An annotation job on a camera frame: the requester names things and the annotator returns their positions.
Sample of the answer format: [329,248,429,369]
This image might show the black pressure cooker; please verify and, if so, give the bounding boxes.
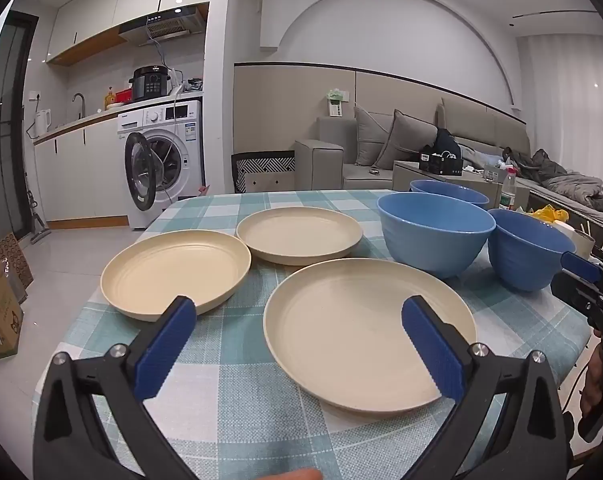
[129,66,172,102]

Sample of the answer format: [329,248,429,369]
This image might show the white washing machine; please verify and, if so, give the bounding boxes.
[117,100,203,231]

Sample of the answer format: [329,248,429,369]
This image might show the grey side cabinet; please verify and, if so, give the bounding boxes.
[392,160,529,211]

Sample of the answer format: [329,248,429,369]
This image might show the white container with chopsticks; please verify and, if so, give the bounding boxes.
[551,220,597,261]

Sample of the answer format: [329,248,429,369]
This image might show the brown patterned bag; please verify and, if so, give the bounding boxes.
[0,232,34,291]

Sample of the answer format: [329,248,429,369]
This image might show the person's right hand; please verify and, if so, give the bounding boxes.
[580,329,603,418]

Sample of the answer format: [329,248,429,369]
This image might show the stick vacuum cleaner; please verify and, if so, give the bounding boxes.
[24,190,48,245]

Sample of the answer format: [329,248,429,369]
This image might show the black bag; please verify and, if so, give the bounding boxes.
[434,127,463,161]

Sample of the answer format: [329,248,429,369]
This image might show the teal checked tablecloth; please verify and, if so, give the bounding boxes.
[31,189,589,480]

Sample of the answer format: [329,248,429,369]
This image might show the black box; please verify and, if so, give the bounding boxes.
[418,150,463,177]

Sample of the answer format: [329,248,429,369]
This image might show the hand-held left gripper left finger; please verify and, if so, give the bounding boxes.
[32,296,203,480]

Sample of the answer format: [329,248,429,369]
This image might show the cream round plate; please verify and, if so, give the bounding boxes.
[236,206,365,266]
[100,230,252,322]
[263,258,478,417]

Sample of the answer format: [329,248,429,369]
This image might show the grey sofa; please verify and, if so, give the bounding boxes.
[294,95,532,192]

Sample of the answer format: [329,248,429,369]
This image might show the dark glass door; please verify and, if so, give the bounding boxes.
[0,10,37,241]

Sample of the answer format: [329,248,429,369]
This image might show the brown cardboard box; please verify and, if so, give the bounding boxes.
[0,260,24,358]

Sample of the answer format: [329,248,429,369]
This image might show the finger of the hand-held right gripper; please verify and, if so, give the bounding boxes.
[560,251,603,286]
[550,271,601,314]

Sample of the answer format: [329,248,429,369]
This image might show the steel range hood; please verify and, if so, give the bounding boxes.
[118,2,208,47]

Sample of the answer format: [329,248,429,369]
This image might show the white kitchen counter cabinet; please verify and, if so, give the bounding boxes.
[34,110,132,231]

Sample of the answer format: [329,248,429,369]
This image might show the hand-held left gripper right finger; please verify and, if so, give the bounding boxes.
[400,296,567,480]

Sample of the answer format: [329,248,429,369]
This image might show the yellow plastic bag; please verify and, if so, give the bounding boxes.
[529,205,569,223]

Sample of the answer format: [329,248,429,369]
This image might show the patterned black white cushion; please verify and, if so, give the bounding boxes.
[231,151,297,195]

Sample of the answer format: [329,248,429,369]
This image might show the white curtain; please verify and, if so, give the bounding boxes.
[519,35,603,186]

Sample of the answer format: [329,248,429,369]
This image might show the grey blanket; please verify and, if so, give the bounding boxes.
[501,147,603,217]

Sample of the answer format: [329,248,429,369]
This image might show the white wall cabinets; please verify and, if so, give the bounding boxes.
[46,0,242,66]

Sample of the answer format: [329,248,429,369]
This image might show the grey pillow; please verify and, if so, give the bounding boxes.
[354,106,397,167]
[374,109,438,171]

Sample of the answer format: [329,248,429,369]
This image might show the wall panel with green pack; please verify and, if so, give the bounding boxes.
[328,89,352,117]

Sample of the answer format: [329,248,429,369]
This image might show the clear water bottle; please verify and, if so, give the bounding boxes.
[499,167,518,211]

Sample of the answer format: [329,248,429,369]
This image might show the blue ribbed bowl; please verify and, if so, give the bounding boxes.
[488,208,578,293]
[410,179,491,211]
[377,192,497,279]

